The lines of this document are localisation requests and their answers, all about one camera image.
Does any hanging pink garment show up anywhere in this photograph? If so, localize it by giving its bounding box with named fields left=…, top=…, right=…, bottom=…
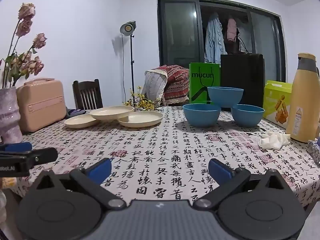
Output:
left=226, top=17, right=238, bottom=42

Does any red patterned quilted blanket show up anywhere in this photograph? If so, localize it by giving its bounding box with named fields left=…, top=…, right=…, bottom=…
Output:
left=144, top=65, right=190, bottom=107

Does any yellow-green snack box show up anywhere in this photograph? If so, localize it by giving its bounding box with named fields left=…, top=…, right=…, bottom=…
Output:
left=262, top=80, right=293, bottom=130

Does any grey purple pouch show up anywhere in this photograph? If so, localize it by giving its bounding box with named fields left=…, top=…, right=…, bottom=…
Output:
left=65, top=107, right=87, bottom=119

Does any purple textured vase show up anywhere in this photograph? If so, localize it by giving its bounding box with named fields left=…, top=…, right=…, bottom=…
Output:
left=0, top=86, right=23, bottom=144

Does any dark wooden chair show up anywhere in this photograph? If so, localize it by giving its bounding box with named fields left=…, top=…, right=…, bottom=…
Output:
left=72, top=79, right=103, bottom=110

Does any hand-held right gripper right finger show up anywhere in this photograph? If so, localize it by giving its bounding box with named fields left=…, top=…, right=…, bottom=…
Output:
left=192, top=158, right=285, bottom=210

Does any pink hard case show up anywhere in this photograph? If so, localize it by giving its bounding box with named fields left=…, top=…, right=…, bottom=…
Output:
left=16, top=78, right=67, bottom=133

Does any calligraphy print tablecloth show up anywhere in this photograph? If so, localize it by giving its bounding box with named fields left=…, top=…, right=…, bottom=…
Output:
left=0, top=105, right=320, bottom=214

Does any blue bowl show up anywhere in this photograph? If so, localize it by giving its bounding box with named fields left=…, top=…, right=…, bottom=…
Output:
left=231, top=104, right=265, bottom=127
left=182, top=104, right=222, bottom=127
left=207, top=87, right=244, bottom=108

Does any cream round plate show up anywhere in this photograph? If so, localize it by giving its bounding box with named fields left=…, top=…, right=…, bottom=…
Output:
left=89, top=106, right=135, bottom=121
left=64, top=115, right=101, bottom=129
left=117, top=111, right=164, bottom=128

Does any green paper bag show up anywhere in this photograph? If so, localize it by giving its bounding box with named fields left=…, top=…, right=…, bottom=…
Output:
left=189, top=62, right=222, bottom=105

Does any hanging light blue shirt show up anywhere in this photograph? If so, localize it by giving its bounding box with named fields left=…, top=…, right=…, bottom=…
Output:
left=204, top=12, right=227, bottom=64

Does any yellow blossom branch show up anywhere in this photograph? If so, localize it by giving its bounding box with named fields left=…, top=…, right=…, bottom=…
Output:
left=124, top=89, right=163, bottom=112

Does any studio lamp on stand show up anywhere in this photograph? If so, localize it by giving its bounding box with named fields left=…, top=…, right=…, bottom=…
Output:
left=120, top=21, right=137, bottom=105

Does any beige thermos jug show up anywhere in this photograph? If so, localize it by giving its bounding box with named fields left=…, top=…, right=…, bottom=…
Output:
left=285, top=53, right=320, bottom=143

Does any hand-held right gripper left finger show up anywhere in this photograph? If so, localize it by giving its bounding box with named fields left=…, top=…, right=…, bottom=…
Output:
left=35, top=158, right=127, bottom=210

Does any dark sliding glass door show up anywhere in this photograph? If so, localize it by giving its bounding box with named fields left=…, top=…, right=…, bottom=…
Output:
left=157, top=0, right=287, bottom=83

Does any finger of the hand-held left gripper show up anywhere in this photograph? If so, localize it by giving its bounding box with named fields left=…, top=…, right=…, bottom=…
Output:
left=0, top=142, right=32, bottom=153
left=0, top=147, right=58, bottom=167

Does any black paper bag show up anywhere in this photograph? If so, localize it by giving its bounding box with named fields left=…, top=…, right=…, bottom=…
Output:
left=220, top=36, right=265, bottom=110

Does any white crumpled cloth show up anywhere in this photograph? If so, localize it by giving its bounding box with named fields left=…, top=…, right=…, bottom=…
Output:
left=258, top=131, right=291, bottom=150

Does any silver textured item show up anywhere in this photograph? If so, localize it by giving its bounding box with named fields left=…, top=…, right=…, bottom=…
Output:
left=307, top=140, right=320, bottom=167

